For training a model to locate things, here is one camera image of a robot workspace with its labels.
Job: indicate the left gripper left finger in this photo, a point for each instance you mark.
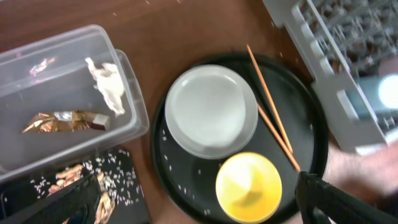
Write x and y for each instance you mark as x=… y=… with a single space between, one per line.
x=82 y=196

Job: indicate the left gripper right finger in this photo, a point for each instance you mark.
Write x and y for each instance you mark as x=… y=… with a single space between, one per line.
x=319 y=202

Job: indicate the food scraps with rice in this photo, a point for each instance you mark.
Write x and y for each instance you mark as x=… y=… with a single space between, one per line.
x=105 y=202

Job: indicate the yellow bowl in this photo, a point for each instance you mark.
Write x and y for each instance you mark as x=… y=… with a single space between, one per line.
x=248 y=188

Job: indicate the gold foil wrapper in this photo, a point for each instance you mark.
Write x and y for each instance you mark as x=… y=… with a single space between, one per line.
x=70 y=121

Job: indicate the white napkin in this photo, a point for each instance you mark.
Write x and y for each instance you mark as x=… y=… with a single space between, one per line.
x=109 y=83

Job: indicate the grey plate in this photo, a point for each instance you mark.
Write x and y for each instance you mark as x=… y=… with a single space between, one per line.
x=211 y=111

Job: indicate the grey dishwasher rack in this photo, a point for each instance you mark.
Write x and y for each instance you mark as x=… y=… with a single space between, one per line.
x=340 y=42

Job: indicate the black rectangular tray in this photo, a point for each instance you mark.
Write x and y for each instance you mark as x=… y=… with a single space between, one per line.
x=18 y=194

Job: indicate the round black serving tray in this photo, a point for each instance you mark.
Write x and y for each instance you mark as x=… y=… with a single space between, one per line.
x=190 y=181

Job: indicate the clear plastic bin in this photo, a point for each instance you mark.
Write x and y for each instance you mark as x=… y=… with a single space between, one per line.
x=52 y=75

